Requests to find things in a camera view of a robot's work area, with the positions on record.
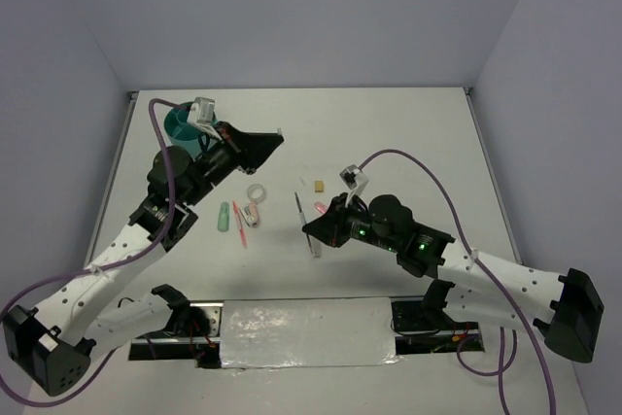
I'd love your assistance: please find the teal round compartment organizer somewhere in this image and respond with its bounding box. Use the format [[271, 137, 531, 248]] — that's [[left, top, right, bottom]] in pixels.
[[164, 102, 206, 158]]

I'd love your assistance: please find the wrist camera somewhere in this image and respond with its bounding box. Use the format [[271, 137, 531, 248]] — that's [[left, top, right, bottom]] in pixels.
[[339, 165, 369, 207], [187, 96, 221, 140]]

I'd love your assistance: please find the pink capped highlighter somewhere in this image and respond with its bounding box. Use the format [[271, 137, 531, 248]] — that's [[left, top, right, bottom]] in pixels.
[[315, 202, 328, 215]]

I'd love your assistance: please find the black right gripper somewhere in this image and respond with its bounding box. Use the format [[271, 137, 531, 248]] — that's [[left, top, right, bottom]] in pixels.
[[303, 191, 399, 253]]

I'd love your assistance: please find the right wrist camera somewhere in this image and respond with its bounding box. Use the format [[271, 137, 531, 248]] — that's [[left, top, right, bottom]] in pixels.
[[339, 165, 369, 207]]

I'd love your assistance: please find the red pink pen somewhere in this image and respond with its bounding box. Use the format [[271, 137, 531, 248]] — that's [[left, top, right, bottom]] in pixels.
[[231, 200, 248, 249]]

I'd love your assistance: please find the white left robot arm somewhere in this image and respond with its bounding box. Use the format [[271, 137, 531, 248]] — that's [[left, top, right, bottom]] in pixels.
[[1, 121, 284, 404]]

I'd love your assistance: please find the silver foil tape sheet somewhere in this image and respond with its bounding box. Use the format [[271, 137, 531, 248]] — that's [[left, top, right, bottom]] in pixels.
[[220, 297, 398, 369]]

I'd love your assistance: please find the pink mini stapler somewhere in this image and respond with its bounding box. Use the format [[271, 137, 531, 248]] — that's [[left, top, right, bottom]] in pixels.
[[240, 202, 259, 228]]

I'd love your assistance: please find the clear tape roll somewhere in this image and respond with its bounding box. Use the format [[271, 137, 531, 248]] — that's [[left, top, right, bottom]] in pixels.
[[247, 184, 267, 204]]

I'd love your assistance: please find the green capped marker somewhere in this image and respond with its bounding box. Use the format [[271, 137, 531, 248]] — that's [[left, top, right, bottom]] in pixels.
[[217, 201, 229, 232]]

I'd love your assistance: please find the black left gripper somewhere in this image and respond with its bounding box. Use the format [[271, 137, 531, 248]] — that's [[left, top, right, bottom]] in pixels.
[[185, 121, 284, 205]]

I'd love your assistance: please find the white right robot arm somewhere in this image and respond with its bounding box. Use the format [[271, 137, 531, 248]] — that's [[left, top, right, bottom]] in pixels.
[[302, 194, 605, 363]]

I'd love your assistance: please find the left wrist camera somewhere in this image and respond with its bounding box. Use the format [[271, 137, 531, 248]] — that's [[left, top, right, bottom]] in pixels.
[[187, 96, 221, 140]]

